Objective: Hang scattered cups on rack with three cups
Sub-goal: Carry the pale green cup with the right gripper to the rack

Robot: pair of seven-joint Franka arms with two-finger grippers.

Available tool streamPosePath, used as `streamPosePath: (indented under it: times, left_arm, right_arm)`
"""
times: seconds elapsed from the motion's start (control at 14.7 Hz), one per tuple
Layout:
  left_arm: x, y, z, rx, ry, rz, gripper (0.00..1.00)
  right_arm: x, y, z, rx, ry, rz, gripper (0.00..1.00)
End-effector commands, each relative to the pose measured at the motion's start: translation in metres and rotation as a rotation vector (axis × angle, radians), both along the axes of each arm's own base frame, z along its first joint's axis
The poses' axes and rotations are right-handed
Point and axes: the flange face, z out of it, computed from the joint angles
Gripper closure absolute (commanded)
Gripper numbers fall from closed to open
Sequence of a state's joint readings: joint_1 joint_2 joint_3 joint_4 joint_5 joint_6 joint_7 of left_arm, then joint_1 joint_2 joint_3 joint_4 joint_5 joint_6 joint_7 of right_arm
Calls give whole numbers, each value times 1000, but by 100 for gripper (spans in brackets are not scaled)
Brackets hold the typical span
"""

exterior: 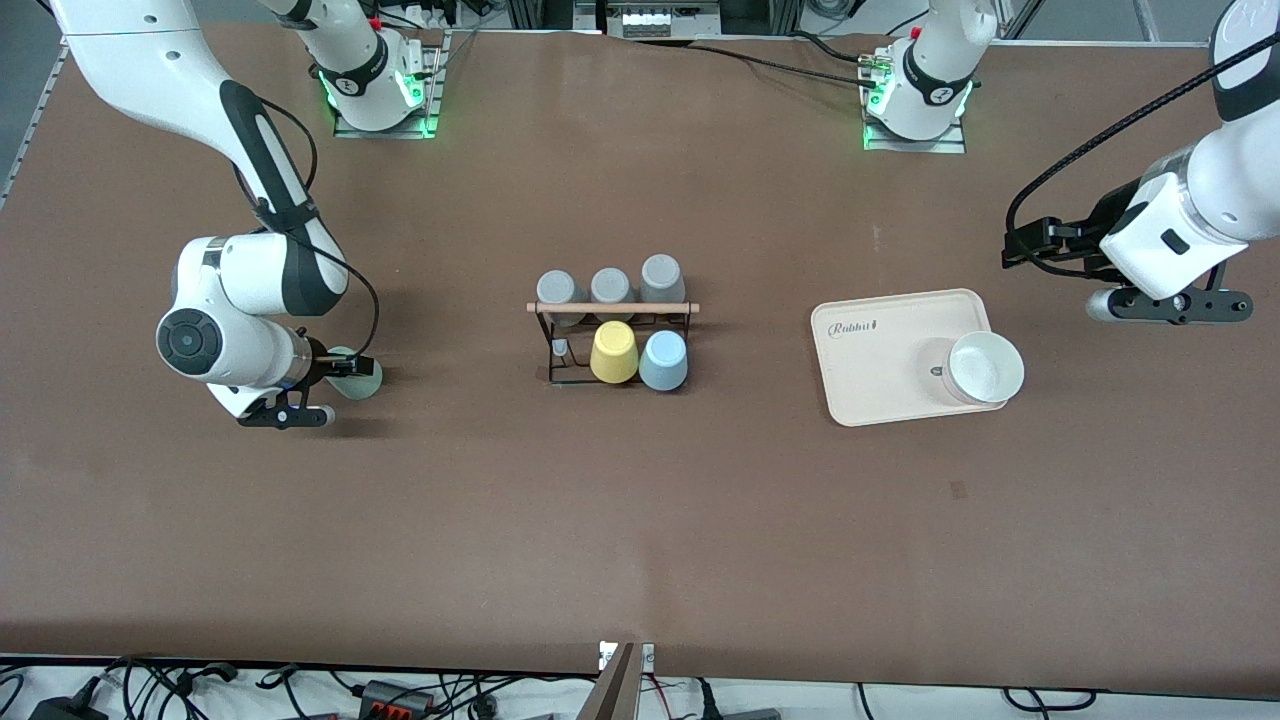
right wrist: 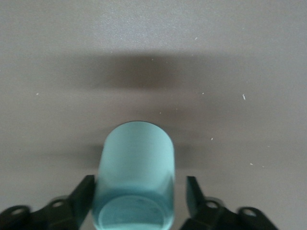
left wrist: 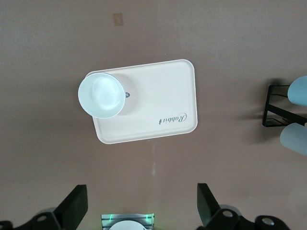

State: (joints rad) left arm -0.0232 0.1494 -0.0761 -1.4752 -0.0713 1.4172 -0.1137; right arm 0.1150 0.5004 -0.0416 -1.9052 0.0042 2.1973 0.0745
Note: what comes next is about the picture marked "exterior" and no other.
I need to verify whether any pale green cup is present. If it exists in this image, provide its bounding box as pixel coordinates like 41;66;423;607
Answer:
324;346;384;402

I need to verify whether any light blue cup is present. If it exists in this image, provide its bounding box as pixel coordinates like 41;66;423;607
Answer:
637;329;690;393

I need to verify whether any white bowl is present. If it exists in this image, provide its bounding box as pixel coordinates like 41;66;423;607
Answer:
941;330;1027;407

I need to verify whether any cream plastic tray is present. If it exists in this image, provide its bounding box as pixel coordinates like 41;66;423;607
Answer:
810;288;1012;429

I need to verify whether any grey cup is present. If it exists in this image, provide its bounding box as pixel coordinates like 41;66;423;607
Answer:
639;253;688;313
589;266;637;323
536;269;587;328

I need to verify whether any yellow cup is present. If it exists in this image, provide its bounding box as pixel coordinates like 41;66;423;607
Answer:
589;319;642;386

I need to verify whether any black box with orange connectors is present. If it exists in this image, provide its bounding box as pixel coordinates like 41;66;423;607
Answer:
357;679;439;718

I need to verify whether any white power strip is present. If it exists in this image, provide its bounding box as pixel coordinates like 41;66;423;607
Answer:
607;0;724;40

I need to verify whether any black power adapter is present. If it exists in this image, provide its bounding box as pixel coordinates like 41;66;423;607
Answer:
27;694;110;720

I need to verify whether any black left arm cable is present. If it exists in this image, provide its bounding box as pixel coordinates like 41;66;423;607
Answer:
1003;38;1280;283

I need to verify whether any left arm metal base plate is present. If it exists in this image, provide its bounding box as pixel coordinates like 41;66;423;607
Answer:
861;44;969;155

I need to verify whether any black wire cup rack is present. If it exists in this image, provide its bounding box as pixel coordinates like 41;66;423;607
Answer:
526;297;702;388

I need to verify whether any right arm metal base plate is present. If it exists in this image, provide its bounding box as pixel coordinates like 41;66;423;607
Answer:
332;29;449;141

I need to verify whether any black cable on table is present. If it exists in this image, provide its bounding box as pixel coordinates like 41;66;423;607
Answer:
688;36;883;88

